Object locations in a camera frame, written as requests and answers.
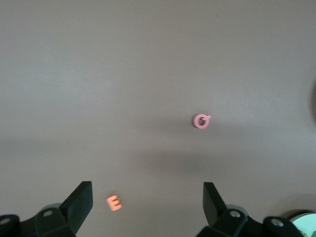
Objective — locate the pink letter Q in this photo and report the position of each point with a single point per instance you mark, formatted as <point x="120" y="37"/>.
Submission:
<point x="196" y="122"/>

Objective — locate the green plate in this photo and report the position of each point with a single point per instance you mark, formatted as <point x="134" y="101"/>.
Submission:
<point x="303" y="222"/>

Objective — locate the brown table cover sheet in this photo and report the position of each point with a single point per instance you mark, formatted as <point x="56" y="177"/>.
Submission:
<point x="123" y="74"/>

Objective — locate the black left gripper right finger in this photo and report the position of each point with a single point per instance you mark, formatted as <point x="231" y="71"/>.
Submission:
<point x="214" y="212"/>

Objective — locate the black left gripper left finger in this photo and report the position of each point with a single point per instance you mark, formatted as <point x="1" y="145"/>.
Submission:
<point x="76" y="205"/>

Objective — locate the orange letter E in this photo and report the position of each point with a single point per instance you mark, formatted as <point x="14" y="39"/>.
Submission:
<point x="111" y="203"/>

